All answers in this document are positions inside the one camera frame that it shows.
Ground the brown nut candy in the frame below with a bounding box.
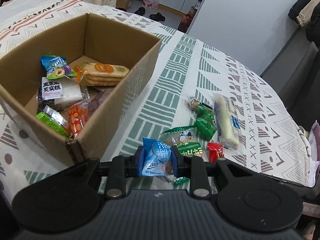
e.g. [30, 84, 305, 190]
[188, 96, 201, 112]

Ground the patterned bed sheet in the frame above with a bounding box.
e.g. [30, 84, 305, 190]
[1, 0, 318, 186]

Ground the blue triangular snack packet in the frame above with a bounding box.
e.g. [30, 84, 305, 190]
[142, 138, 173, 177]

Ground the pink cloth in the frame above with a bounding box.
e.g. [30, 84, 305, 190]
[309, 120, 319, 187]

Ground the green white cookie packet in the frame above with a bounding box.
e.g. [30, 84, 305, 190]
[159, 125, 204, 189]

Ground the black sesame cake packet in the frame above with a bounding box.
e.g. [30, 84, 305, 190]
[36, 77, 89, 112]

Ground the dark green candy packet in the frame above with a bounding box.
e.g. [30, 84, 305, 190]
[194, 103, 217, 142]

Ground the black shoe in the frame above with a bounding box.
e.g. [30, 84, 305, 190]
[135, 7, 146, 16]
[149, 12, 165, 22]

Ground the dark chair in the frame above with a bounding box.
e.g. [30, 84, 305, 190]
[261, 0, 319, 130]

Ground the small cardboard box on floor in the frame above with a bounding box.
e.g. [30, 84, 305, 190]
[116, 0, 132, 10]

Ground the white blue cake bar packet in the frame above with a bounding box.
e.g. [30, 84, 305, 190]
[213, 93, 242, 150]

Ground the small green snack packet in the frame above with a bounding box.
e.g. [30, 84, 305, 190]
[36, 106, 71, 139]

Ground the pack of water bottles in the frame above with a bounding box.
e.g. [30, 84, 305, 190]
[142, 0, 159, 9]

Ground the red sesame candy packet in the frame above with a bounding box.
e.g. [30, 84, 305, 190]
[207, 142, 225, 163]

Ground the red fire extinguisher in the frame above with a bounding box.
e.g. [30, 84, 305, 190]
[178, 0, 203, 33]

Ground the orange biscuit packet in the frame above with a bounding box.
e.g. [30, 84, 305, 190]
[73, 62, 130, 86]

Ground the brown purple snack packet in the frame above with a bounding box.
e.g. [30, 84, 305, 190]
[88, 88, 113, 118]

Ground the black shoe left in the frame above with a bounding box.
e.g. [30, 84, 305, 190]
[135, 7, 146, 16]

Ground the blue plum candy packet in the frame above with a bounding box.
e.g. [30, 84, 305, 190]
[40, 55, 76, 80]

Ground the black shoe right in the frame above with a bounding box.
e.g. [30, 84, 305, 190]
[149, 12, 165, 22]

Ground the orange red snack packet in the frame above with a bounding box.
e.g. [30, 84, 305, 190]
[64, 100, 88, 139]

